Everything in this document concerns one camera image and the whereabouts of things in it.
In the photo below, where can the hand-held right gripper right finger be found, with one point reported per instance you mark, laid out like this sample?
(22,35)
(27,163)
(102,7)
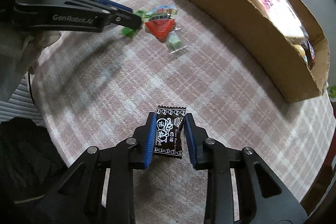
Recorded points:
(189,142)

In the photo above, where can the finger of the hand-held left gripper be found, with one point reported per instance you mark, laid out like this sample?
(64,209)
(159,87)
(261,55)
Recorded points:
(118,6)
(123,20)

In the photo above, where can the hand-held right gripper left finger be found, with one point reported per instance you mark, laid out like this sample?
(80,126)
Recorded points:
(150,140)

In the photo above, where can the black candy packet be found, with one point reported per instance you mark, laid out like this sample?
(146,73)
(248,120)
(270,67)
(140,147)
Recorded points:
(169,132)

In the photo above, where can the cardboard box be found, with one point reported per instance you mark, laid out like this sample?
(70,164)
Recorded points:
(262,37)

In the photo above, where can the brown chocolate bar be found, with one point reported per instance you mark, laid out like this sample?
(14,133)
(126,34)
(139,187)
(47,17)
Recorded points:
(311,54)

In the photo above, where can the person's left hand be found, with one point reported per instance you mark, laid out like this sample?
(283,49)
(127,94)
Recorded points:
(31,43)

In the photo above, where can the red triangle snack packet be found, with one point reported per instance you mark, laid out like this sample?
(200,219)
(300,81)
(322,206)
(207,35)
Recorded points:
(160,26)

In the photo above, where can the pale green candy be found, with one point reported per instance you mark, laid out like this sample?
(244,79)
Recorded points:
(175,43)

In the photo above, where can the dark pants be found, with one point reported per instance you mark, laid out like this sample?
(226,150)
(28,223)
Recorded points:
(26,161)

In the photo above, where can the yellow snack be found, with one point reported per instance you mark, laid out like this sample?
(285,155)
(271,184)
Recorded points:
(299,52)

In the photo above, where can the green tissue box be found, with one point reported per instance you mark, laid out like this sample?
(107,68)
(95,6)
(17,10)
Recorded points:
(332,91)

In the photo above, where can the bread packet with pink label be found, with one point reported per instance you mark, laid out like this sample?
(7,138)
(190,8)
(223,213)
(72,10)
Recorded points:
(278,11)

